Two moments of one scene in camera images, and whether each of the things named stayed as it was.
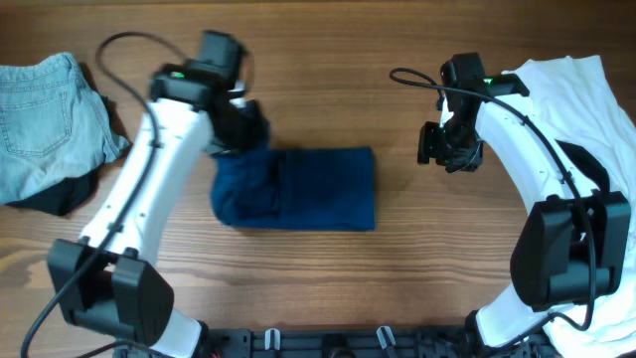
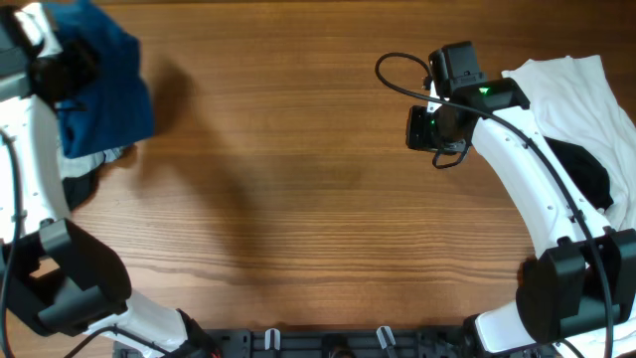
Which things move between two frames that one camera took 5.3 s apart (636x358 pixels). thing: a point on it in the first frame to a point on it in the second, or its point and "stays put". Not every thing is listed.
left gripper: (255, 131) to (89, 68)
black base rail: (340, 343) stays put
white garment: (574, 94) stays put
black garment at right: (587, 164) stays put
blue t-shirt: (309, 189) to (120, 108)
